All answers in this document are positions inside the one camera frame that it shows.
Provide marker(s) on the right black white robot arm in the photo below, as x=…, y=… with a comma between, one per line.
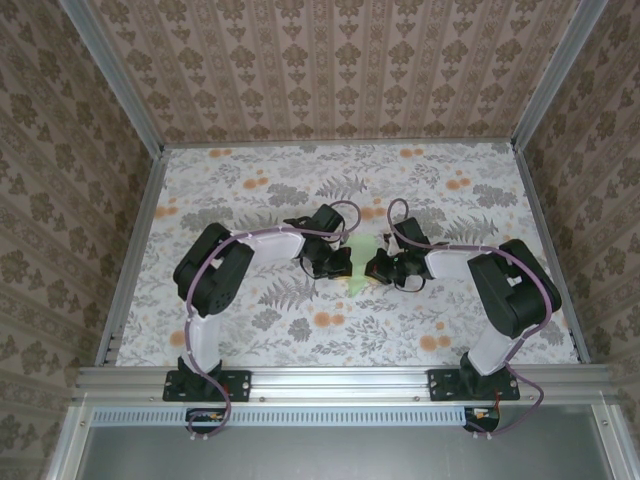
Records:
x=515, y=290

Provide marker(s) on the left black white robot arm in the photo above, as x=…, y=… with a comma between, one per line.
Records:
x=215, y=275

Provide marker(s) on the grey metal sheet panel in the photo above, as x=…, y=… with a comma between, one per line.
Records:
x=340, y=455

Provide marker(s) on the floral patterned table cover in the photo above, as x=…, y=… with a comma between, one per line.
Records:
x=390, y=330

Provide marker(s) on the black controller board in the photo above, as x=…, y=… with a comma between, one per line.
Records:
x=205, y=422
x=482, y=420

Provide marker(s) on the wide aluminium base rail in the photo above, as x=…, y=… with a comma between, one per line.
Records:
x=340, y=385

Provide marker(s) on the thin aluminium table end rail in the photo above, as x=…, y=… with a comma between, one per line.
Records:
x=340, y=145

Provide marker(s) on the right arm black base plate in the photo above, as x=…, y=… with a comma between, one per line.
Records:
x=442, y=385

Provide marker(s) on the aluminium table side rail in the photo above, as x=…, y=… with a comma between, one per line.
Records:
x=550, y=255
x=134, y=255

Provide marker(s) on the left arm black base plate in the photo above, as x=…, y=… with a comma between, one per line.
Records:
x=237, y=385

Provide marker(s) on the aluminium frame post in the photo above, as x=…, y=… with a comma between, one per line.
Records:
x=552, y=72
x=115, y=75

